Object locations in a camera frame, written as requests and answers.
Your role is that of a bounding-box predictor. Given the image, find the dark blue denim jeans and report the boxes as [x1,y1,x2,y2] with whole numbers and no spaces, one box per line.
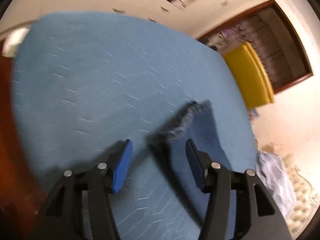
[147,100,212,146]

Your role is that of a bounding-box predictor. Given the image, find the grey star pattern duvet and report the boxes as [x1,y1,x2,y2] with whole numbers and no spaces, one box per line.
[256,151,296,219]

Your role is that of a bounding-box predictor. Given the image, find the dark wooden drawer chest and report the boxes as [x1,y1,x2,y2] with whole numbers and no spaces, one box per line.
[1,56,44,239]

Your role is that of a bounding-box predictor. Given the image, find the cream tufted headboard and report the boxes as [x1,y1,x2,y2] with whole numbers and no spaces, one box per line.
[282,154,318,239]

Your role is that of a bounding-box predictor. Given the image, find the yellow leather armchair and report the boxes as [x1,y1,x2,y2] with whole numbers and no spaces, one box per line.
[222,41,274,110]

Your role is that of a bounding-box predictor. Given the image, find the blue quilted bed cover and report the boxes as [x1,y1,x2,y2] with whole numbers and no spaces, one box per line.
[12,12,257,239]

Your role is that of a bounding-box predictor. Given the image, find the patterned lace curtain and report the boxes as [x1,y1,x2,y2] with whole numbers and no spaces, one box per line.
[207,15,291,81]

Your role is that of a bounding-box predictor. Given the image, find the brown wooden door frame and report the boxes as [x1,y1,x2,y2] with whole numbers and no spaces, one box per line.
[198,0,313,93]

